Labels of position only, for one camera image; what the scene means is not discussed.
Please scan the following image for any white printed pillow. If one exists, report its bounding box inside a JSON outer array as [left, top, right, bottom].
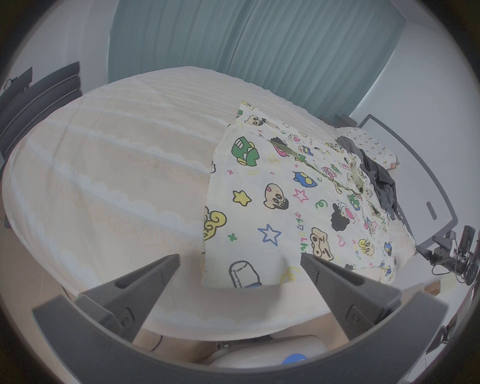
[[335, 127, 401, 171]]

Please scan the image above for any blue-green curtain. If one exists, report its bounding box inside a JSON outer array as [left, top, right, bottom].
[[108, 0, 407, 122]]

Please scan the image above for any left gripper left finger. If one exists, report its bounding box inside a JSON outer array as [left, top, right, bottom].
[[76, 254, 181, 343]]

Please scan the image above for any pile of clothes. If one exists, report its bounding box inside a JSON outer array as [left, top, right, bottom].
[[335, 136, 404, 222]]

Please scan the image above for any white printed pyjama top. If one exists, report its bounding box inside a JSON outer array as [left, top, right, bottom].
[[202, 100, 398, 289]]

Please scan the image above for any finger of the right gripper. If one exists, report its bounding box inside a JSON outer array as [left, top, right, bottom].
[[432, 233, 457, 251]]

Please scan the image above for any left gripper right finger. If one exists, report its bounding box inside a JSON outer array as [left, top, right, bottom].
[[300, 252, 403, 344]]

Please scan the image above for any grey bedside table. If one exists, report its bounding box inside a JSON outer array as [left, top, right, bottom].
[[319, 112, 359, 128]]

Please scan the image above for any bed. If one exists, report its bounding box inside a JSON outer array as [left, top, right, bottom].
[[2, 65, 458, 336]]

